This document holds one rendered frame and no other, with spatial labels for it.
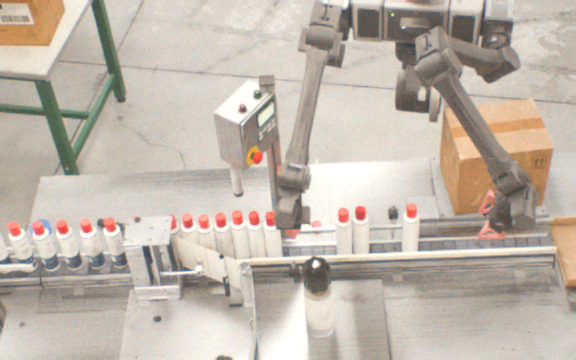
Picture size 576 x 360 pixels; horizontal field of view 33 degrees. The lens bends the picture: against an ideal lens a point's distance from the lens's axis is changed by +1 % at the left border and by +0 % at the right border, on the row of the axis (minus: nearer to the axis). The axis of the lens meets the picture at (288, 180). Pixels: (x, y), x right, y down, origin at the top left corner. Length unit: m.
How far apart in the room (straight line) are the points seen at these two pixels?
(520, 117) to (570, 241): 0.43
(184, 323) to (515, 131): 1.22
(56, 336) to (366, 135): 2.19
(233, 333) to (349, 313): 0.36
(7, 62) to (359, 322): 2.04
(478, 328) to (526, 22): 2.82
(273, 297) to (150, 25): 2.90
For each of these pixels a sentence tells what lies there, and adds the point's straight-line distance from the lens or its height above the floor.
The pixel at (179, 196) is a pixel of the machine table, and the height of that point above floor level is 0.83.
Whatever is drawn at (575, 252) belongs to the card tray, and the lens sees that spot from 3.23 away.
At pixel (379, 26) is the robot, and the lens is 3.04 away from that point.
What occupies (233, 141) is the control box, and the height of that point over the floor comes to 1.39.
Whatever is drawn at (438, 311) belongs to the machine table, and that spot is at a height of 0.83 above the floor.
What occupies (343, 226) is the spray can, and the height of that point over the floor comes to 1.04.
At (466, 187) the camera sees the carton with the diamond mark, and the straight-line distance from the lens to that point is 3.17.
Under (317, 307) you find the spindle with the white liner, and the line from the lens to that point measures 2.78.
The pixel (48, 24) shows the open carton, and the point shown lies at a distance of 4.28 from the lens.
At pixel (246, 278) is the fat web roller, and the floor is 1.03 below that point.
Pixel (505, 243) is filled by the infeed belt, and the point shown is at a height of 0.88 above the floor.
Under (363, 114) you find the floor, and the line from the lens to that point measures 4.88.
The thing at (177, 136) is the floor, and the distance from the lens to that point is 4.86.
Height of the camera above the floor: 3.26
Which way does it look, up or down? 46 degrees down
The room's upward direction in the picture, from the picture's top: 5 degrees counter-clockwise
